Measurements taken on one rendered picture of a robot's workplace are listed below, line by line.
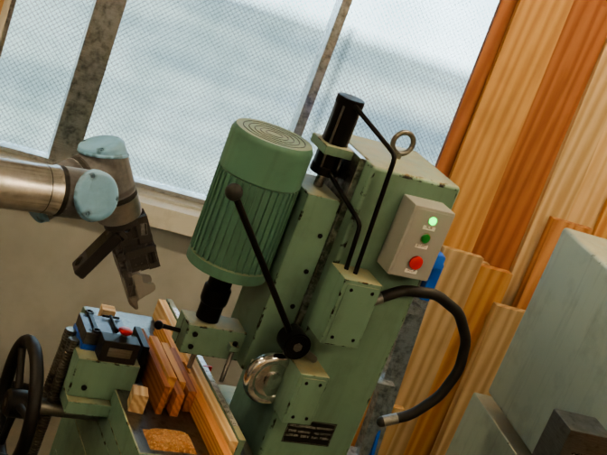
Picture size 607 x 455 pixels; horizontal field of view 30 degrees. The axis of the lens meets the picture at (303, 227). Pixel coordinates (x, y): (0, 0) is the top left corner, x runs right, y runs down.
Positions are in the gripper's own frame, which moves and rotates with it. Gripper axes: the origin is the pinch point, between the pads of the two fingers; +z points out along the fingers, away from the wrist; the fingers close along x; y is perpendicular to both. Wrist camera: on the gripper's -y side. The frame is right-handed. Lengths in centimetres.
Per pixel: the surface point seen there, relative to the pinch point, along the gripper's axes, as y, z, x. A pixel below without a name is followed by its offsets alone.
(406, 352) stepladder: 77, 73, 49
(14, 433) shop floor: -38, 103, 115
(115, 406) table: -9.2, 18.0, -7.3
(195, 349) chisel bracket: 10.4, 14.0, -2.5
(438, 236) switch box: 63, -3, -16
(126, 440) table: -9.5, 18.4, -18.6
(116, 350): -5.6, 7.3, -3.7
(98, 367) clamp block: -10.2, 9.9, -3.7
